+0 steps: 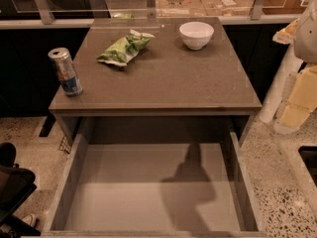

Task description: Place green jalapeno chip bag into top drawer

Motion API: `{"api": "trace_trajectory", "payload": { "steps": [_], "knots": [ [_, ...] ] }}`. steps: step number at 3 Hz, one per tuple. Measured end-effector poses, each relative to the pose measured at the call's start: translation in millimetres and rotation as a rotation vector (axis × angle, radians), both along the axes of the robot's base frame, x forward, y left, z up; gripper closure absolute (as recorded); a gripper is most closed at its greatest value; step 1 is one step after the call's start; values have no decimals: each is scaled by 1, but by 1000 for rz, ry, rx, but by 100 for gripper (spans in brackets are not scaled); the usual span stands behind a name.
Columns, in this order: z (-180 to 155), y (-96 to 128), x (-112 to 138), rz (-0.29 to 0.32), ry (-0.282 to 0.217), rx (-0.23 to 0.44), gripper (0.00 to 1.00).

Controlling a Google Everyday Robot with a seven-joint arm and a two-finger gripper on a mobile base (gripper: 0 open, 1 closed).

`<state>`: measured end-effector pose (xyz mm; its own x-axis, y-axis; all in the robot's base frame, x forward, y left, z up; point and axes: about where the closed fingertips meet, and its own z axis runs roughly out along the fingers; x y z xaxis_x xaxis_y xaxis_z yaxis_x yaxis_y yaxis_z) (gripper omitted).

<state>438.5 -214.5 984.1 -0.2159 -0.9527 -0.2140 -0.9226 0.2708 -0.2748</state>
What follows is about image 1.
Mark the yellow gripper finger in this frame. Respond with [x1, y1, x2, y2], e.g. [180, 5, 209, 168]
[273, 64, 317, 135]

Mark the green jalapeno chip bag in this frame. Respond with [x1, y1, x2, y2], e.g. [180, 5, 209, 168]
[97, 30, 154, 67]

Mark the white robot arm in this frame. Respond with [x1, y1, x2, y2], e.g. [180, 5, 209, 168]
[273, 0, 317, 134]

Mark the open grey top drawer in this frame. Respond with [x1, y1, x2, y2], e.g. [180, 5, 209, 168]
[41, 117, 265, 238]

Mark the white diagonal support pole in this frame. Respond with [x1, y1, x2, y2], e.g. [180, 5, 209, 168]
[258, 45, 302, 123]

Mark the white ceramic bowl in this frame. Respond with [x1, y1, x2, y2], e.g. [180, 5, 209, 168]
[179, 22, 214, 50]

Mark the flattened cardboard box right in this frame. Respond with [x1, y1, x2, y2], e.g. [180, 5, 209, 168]
[201, 0, 254, 16]

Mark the flattened cardboard box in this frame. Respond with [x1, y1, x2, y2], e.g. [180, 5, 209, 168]
[156, 0, 206, 17]
[201, 0, 254, 16]

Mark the flattened cardboard box left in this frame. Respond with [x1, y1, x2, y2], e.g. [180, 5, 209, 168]
[156, 0, 206, 17]

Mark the silver blue energy drink can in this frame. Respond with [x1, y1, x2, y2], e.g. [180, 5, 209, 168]
[48, 48, 82, 96]

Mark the grey metal railing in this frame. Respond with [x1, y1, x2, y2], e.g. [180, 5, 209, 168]
[0, 0, 299, 28]

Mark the white shoe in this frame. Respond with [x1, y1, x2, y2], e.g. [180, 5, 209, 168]
[0, 213, 38, 234]

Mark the black office chair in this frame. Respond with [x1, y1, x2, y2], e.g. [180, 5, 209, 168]
[0, 143, 41, 238]

